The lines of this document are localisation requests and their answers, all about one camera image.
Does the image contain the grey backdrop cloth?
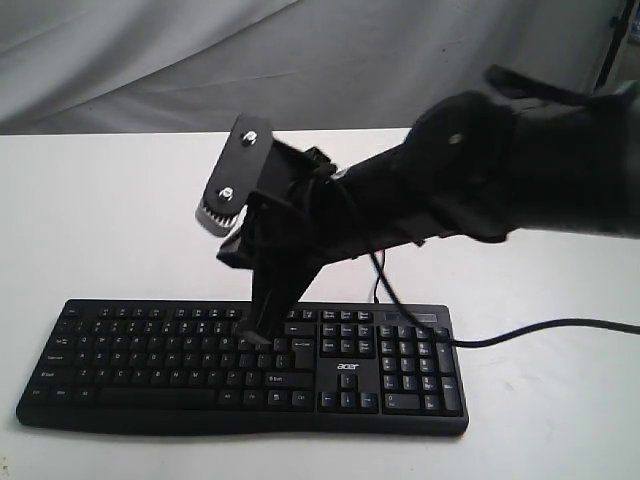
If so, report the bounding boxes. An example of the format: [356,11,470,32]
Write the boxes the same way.
[1,1,619,134]

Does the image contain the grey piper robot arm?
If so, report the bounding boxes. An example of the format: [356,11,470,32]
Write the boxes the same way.
[197,65,639,344]

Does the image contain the black keyboard cable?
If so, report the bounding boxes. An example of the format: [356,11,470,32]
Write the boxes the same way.
[370,249,389,304]

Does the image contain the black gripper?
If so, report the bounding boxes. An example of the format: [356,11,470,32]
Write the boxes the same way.
[217,149,450,345]

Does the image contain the black tripod stand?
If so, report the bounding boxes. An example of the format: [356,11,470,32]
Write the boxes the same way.
[590,1,639,91]

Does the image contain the black acer keyboard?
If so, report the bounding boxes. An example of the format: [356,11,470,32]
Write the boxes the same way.
[16,299,469,436]

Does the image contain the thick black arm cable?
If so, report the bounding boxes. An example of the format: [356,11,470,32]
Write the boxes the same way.
[367,249,640,349]

